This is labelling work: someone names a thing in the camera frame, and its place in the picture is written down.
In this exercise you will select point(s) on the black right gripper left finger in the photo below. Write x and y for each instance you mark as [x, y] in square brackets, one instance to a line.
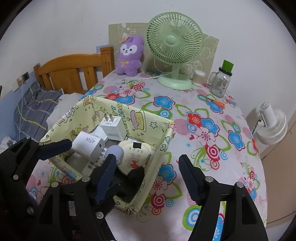
[94, 201]

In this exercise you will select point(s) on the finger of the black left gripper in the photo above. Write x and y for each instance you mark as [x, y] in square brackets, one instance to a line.
[19, 210]
[48, 218]

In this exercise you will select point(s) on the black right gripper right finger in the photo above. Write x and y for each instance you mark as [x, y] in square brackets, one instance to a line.
[242, 220]

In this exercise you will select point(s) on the black phone stand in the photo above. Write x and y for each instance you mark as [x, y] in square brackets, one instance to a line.
[129, 184]

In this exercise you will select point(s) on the round cream compact mirror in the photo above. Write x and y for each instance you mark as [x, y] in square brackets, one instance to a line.
[135, 154]

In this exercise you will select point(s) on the white air conditioner remote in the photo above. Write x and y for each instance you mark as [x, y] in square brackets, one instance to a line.
[85, 166]

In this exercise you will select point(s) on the yellow fabric storage box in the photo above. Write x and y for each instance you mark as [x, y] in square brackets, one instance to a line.
[141, 126]

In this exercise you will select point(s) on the blue plaid bedding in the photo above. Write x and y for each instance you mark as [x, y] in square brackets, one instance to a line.
[24, 113]

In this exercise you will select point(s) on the white 45W charger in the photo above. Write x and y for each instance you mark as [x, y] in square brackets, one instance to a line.
[88, 145]

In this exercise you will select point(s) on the beige wooden door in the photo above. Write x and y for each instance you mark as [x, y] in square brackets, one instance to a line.
[279, 169]

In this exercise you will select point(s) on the white plug adapter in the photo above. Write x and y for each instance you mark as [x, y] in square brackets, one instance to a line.
[113, 127]

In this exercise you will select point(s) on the floral tablecloth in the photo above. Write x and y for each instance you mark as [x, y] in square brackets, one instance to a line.
[216, 140]

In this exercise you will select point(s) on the white floor fan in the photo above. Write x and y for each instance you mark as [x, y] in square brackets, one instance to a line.
[271, 128]

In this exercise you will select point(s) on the wooden bed headboard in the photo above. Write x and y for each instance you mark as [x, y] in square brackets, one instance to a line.
[75, 73]

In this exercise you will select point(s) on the glass mason jar mug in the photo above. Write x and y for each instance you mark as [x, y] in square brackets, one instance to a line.
[218, 82]

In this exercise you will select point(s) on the purple plush toy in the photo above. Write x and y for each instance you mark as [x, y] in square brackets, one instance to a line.
[129, 57]

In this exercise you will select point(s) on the cotton swab container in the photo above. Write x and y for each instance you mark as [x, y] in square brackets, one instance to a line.
[198, 77]

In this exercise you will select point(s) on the green cup on jar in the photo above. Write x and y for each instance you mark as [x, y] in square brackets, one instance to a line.
[227, 66]

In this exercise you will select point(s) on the beige cartoon paper backdrop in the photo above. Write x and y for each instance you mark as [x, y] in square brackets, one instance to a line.
[117, 32]

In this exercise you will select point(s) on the green desk fan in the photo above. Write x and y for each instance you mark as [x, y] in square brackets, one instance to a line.
[175, 39]

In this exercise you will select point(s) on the orange handled scissors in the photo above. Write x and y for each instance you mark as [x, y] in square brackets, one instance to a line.
[220, 104]

